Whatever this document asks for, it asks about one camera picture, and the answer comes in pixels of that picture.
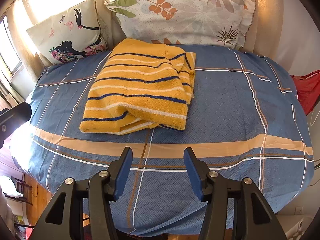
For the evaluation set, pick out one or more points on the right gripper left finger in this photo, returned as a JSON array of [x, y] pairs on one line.
[[63, 216]]

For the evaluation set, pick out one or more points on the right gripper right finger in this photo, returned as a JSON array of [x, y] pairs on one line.
[[253, 216]]

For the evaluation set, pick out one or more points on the yellow striped knit sweater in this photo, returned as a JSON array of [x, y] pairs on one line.
[[140, 86]]

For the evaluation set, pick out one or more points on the dark wooden chair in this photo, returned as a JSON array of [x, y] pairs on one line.
[[19, 186]]

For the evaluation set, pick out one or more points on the blue plaid bed sheet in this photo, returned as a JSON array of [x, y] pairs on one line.
[[245, 120]]

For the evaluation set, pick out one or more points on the woman silhouette cushion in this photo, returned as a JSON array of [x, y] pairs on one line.
[[70, 35]]

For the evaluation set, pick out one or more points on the red cloth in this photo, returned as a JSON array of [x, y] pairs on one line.
[[308, 90]]

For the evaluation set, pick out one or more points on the leaf print pillow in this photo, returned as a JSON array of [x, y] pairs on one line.
[[209, 22]]

